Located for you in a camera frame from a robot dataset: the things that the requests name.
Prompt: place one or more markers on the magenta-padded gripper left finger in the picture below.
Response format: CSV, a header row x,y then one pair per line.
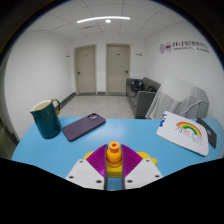
x,y
87,173

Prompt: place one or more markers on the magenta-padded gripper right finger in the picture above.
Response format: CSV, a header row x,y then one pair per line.
x,y
141,171

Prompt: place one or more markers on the purple smartphone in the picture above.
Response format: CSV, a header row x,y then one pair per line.
x,y
83,126

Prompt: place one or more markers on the white booklet with rainbow print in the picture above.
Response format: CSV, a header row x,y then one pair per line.
x,y
183,135

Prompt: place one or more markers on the grey sofa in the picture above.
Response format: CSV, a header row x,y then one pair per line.
x,y
141,100

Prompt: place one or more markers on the black notebook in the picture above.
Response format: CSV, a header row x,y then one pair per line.
x,y
208,131

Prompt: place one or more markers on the grey cloth-covered furniture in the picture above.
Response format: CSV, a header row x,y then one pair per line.
x,y
176,96

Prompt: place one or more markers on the black bag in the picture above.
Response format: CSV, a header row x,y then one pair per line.
x,y
137,87

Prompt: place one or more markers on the beige door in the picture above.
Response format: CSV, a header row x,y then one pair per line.
x,y
85,70
117,69

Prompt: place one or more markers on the small round ceiling light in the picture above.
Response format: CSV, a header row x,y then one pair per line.
x,y
108,21

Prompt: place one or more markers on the long ceiling light strip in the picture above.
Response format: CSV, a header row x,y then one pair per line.
x,y
103,18

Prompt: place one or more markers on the wall logo sign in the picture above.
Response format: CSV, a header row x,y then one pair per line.
x,y
183,47

